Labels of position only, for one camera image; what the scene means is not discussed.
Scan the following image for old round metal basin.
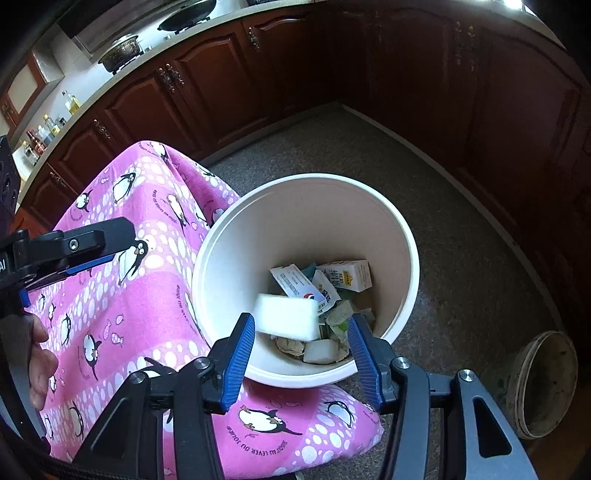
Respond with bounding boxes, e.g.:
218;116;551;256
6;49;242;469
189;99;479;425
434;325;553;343
505;331;578;440

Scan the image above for white round trash bin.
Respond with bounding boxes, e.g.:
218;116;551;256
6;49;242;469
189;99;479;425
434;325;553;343
191;173;422;389

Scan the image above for white plastic wrapper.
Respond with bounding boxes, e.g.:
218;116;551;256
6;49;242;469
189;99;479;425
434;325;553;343
303;339;349;365

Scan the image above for yellow cooking oil bottle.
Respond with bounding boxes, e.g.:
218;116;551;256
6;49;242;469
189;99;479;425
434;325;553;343
62;90;81;115

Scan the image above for dark stock pot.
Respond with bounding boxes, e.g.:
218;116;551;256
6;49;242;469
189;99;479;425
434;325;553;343
98;34;143;75

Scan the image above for black range hood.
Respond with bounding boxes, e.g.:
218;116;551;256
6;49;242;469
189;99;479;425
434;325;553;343
57;0;188;56

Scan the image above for light blue plastic pouch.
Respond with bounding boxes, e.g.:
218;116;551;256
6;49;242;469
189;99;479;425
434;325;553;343
301;262;317;280

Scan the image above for person's left hand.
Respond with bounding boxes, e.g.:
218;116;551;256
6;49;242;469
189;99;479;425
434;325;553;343
29;315;58;411

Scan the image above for white printed snack bag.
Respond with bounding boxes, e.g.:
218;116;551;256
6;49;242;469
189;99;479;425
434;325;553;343
311;268;342;314

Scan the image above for lower wooden base cabinets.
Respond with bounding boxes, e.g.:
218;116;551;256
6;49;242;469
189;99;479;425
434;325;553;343
16;1;590;327

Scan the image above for white foam block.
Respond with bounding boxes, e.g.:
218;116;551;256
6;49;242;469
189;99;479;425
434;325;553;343
253;294;320;342

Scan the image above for blue white toothpaste box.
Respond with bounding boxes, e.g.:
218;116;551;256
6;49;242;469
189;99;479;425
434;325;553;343
270;264;322;303

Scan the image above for beige paper ball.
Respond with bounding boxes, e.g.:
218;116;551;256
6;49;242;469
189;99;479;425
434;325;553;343
274;337;305;358

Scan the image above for black wok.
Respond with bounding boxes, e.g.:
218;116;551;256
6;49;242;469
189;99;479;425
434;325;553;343
157;0;216;34

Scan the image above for red sauce bottle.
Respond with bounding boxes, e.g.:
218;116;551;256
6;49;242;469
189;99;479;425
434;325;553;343
26;129;45;156

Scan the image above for pink penguin table cloth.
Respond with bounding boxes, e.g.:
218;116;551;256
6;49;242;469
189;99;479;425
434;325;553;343
31;140;384;479

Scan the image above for upper wooden wall cabinets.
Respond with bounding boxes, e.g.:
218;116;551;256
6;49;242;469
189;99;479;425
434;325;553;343
1;49;64;136

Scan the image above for green white tissue pack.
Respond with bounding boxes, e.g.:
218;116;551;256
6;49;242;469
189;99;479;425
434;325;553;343
320;300;376;344

